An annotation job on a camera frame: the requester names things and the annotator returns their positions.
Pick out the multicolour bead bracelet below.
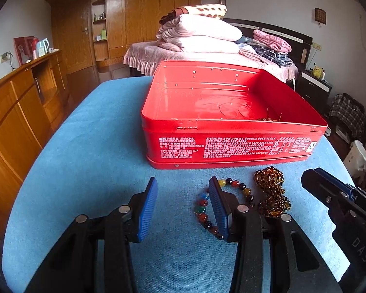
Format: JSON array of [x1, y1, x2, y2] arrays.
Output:
[[193, 177, 256, 240]]

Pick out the amber bead necklace with pendant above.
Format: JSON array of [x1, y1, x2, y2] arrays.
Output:
[[253, 165, 292, 219]]

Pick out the thin silver bangle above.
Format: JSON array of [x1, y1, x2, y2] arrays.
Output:
[[219, 102, 253, 120]]

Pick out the white trash bin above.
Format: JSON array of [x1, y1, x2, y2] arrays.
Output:
[[343, 140, 366, 177]]

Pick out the plaid bag on chair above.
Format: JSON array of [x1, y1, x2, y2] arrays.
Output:
[[329, 93, 366, 140]]

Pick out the blue table cloth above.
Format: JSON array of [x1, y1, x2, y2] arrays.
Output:
[[1, 75, 355, 293]]

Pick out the dark nightstand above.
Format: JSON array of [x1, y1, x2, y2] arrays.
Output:
[[296, 71, 333, 113]]

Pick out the red metal tin box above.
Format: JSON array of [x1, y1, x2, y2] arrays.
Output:
[[141, 61, 327, 169]]

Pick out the yellow pikachu toy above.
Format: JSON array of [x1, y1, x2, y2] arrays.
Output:
[[311, 64, 325, 80]]

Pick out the plaid folded clothes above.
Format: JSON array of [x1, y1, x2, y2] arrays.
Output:
[[247, 41, 294, 67]]

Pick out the dark wooden headboard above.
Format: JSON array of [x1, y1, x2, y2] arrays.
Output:
[[223, 18, 313, 72]]

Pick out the pink folded clothes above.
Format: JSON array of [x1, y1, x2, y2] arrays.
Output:
[[253, 30, 292, 54]]

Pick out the bed with pink cover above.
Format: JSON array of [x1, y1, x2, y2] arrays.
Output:
[[123, 42, 299, 83]]

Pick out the wooden sideboard cabinet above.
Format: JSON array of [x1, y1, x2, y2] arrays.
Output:
[[0, 51, 71, 216]]

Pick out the lower pink folded quilt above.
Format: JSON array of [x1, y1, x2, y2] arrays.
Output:
[[158, 36, 239, 54]]

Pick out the pink folded quilt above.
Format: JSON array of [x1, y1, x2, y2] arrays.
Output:
[[156, 14, 243, 42], [158, 36, 239, 54]]

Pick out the upper pink folded quilt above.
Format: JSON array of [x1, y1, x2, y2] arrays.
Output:
[[156, 14, 243, 42]]

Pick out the light blue electric kettle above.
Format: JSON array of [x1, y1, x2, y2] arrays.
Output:
[[36, 38, 50, 58]]

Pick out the spotted yellow rolled blanket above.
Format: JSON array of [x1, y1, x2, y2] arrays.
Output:
[[159, 4, 227, 25]]

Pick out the wooden wardrobe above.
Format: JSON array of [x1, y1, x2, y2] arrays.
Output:
[[46, 0, 201, 66]]

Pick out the red thermos bottle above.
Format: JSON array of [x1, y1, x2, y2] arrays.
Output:
[[31, 37, 40, 60]]

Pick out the wooden door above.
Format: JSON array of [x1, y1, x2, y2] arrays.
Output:
[[51, 0, 94, 73]]

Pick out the brown wall calendar box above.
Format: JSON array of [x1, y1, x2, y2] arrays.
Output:
[[314, 8, 326, 24]]

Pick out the red picture frame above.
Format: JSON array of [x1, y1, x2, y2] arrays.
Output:
[[14, 36, 37, 66]]

